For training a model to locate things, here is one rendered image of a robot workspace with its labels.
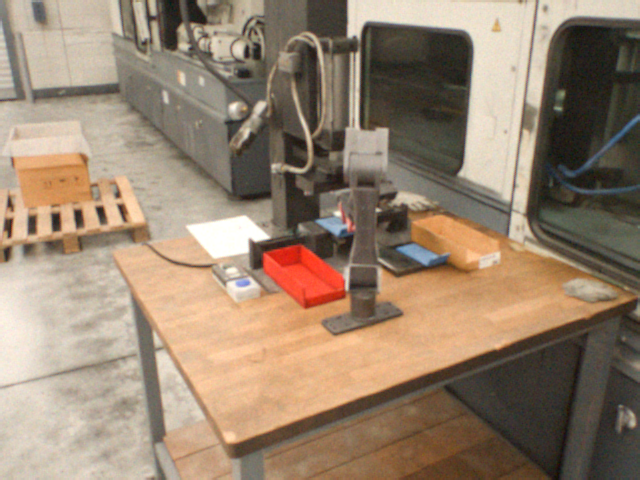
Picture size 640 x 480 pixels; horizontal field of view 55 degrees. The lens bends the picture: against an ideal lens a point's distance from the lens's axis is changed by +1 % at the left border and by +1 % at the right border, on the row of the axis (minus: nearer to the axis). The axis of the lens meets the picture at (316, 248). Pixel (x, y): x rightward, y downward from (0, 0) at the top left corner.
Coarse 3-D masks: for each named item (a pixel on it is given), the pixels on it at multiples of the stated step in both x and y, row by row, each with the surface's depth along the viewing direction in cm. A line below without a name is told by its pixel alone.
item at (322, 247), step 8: (304, 232) 182; (312, 240) 178; (320, 240) 178; (328, 240) 179; (352, 240) 185; (312, 248) 179; (320, 248) 179; (328, 248) 180; (320, 256) 180; (328, 256) 181
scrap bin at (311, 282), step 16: (272, 256) 172; (288, 256) 175; (304, 256) 174; (272, 272) 167; (288, 272) 172; (304, 272) 171; (320, 272) 167; (336, 272) 159; (288, 288) 159; (304, 288) 151; (320, 288) 162; (336, 288) 161; (304, 304) 152; (320, 304) 155
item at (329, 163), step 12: (300, 156) 187; (324, 156) 183; (336, 156) 174; (324, 168) 175; (336, 168) 170; (300, 180) 176; (312, 180) 172; (324, 180) 172; (336, 180) 173; (312, 192) 171; (324, 192) 172
